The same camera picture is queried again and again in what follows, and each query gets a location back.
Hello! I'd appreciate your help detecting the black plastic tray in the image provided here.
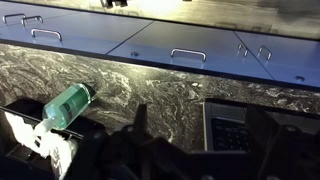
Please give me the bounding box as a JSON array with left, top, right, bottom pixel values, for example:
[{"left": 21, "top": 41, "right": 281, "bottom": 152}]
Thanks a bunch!
[{"left": 0, "top": 97, "right": 108, "bottom": 180}]

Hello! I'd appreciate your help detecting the blue base cabinet front panel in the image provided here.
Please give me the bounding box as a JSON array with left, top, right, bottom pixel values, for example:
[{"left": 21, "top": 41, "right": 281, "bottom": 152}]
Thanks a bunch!
[
  {"left": 233, "top": 30, "right": 320, "bottom": 89},
  {"left": 107, "top": 20, "right": 275, "bottom": 82}
]

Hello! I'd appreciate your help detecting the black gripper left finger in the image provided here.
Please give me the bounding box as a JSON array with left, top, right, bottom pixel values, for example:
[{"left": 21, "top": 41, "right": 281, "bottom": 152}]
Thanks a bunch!
[{"left": 63, "top": 103, "right": 191, "bottom": 180}]

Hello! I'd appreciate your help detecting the green hand soap pump bottle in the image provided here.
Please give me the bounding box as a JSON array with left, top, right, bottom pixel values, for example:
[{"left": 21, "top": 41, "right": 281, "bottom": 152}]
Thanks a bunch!
[{"left": 34, "top": 83, "right": 98, "bottom": 134}]

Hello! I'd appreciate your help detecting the clear bag of white cutlery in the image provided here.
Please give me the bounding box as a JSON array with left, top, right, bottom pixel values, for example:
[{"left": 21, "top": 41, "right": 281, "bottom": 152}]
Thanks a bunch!
[{"left": 4, "top": 111, "right": 80, "bottom": 180}]

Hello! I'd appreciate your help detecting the silver cabinet pull handle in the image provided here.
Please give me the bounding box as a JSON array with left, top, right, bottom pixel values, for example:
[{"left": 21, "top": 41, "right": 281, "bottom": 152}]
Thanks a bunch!
[
  {"left": 256, "top": 44, "right": 273, "bottom": 62},
  {"left": 236, "top": 43, "right": 250, "bottom": 58},
  {"left": 20, "top": 15, "right": 45, "bottom": 28},
  {"left": 30, "top": 28, "right": 64, "bottom": 42},
  {"left": 2, "top": 13, "right": 28, "bottom": 26},
  {"left": 170, "top": 47, "right": 208, "bottom": 63}
]

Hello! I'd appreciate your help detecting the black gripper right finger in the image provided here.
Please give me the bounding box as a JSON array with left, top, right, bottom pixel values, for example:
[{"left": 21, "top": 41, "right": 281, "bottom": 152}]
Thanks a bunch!
[{"left": 245, "top": 103, "right": 320, "bottom": 180}]

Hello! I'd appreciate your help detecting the black microwave oven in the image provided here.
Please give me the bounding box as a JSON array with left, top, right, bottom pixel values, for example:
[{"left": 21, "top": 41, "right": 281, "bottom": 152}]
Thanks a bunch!
[{"left": 202, "top": 97, "right": 320, "bottom": 155}]

